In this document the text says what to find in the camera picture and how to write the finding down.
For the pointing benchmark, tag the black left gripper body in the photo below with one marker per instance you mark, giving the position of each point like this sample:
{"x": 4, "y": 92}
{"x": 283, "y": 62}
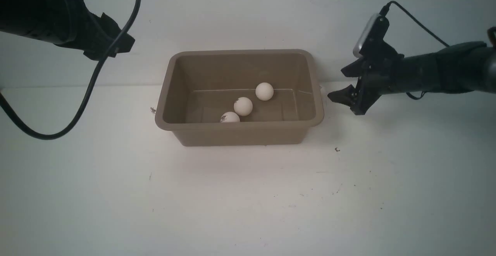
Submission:
{"x": 90, "y": 32}

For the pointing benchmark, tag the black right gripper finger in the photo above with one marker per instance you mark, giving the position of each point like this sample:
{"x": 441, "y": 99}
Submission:
{"x": 355, "y": 69}
{"x": 346, "y": 96}

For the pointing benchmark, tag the tan plastic bin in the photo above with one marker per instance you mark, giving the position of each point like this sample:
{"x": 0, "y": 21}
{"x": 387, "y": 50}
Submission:
{"x": 200, "y": 86}

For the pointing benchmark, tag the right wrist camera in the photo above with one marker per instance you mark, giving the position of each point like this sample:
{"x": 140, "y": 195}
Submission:
{"x": 372, "y": 36}

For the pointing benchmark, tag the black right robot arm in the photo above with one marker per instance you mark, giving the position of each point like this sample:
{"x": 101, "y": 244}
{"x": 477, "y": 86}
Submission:
{"x": 457, "y": 69}

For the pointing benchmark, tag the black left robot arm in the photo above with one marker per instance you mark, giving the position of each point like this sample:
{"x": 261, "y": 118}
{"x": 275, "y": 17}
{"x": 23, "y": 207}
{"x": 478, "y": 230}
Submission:
{"x": 66, "y": 24}

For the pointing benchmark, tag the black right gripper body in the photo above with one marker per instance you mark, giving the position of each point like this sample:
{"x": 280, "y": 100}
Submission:
{"x": 376, "y": 78}

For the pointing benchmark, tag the white ping-pong ball with logo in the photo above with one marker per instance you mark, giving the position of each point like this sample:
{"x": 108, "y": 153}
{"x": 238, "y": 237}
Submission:
{"x": 243, "y": 106}

